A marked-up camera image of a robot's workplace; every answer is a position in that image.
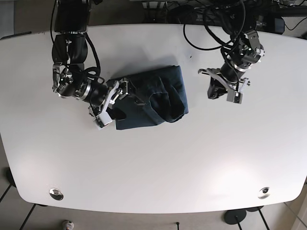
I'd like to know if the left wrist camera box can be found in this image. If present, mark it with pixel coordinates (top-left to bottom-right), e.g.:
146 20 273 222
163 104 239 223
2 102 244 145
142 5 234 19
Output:
226 91 243 104

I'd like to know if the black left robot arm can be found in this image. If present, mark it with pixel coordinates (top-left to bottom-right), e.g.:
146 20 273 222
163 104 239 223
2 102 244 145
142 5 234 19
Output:
196 0 265 104

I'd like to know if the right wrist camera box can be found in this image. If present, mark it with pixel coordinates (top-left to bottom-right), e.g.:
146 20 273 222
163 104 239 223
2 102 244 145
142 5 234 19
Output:
93 112 113 130

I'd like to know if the right table grommet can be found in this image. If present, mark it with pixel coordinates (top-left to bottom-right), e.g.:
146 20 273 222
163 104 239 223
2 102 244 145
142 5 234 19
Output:
258 187 271 199

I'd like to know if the grey sneaker shoe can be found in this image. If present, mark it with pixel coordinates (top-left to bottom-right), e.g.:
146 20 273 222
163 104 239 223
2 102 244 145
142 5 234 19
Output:
62 220 74 230

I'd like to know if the table grommet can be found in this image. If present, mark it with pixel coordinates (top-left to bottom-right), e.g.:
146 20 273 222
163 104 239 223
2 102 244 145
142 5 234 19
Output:
258 187 271 199
49 188 64 201

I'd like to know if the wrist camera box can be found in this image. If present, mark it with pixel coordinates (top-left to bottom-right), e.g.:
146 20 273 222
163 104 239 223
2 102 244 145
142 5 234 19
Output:
226 91 243 104
93 112 113 130

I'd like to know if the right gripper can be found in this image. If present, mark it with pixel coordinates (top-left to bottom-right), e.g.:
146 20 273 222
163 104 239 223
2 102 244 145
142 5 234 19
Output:
87 78 129 120

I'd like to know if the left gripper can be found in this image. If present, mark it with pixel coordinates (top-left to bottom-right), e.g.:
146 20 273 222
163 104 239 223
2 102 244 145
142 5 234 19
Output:
198 66 250 100

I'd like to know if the left table grommet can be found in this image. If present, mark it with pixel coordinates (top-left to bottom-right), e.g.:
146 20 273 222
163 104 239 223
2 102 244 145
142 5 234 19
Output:
49 188 64 201

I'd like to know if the dark blue T-shirt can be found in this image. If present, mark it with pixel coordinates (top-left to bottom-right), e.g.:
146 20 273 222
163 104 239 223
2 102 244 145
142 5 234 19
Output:
113 66 189 130

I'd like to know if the black round stand base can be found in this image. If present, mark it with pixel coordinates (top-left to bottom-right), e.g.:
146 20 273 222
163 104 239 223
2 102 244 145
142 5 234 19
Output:
223 209 247 225

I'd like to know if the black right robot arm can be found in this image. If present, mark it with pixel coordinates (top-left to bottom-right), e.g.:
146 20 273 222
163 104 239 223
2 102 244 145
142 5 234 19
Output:
50 0 129 129

